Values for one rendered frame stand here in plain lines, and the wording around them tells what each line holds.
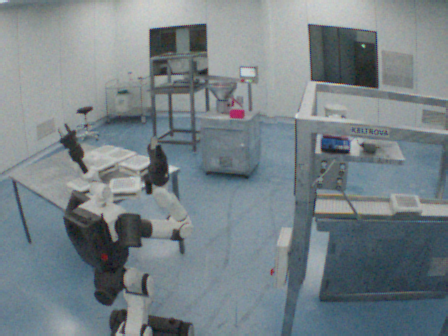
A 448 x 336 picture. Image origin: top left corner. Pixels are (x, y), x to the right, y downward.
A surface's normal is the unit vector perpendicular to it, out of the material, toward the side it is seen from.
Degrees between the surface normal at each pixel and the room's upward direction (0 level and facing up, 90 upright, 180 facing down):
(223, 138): 90
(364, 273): 90
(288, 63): 90
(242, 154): 90
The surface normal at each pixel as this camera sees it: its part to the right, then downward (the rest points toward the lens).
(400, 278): -0.26, 0.36
